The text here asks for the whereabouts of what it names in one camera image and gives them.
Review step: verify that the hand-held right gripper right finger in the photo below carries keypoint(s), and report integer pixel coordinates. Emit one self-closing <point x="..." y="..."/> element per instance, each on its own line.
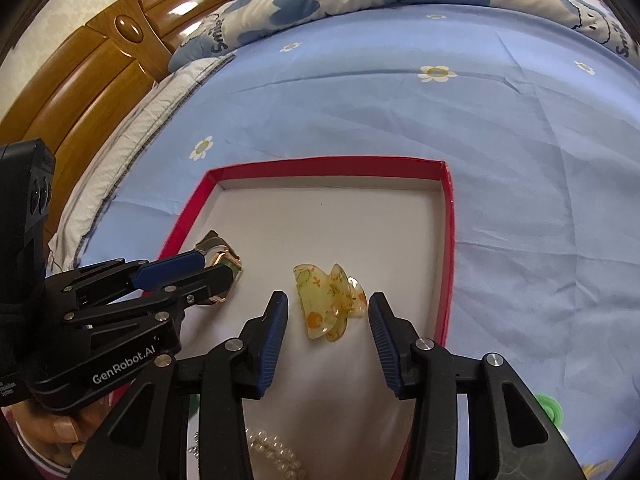
<point x="385" y="350"/>

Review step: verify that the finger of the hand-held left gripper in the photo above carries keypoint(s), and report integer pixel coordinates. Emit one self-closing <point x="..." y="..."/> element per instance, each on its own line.
<point x="200" y="287"/>
<point x="167" y="267"/>

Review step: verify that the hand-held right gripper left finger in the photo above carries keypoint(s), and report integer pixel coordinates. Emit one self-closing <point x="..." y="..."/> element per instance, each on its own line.
<point x="272" y="347"/>

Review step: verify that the olive gold wristwatch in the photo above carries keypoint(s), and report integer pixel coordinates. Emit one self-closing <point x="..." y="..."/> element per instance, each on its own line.
<point x="231" y="261"/>

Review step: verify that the yellow floral hair claw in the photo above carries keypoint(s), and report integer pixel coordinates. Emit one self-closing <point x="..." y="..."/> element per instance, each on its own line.
<point x="315" y="305"/>

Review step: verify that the red cardboard box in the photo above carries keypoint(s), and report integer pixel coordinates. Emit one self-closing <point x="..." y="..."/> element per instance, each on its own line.
<point x="325" y="220"/>

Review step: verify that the person's left hand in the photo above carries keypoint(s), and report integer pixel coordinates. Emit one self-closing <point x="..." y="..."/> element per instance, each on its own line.
<point x="60" y="430"/>

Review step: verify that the wooden headboard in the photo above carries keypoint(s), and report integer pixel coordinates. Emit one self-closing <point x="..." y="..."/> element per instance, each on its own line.
<point x="75" y="75"/>

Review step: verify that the blue floral bedsheet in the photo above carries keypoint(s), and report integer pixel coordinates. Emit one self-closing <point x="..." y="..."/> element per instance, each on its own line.
<point x="525" y="185"/>

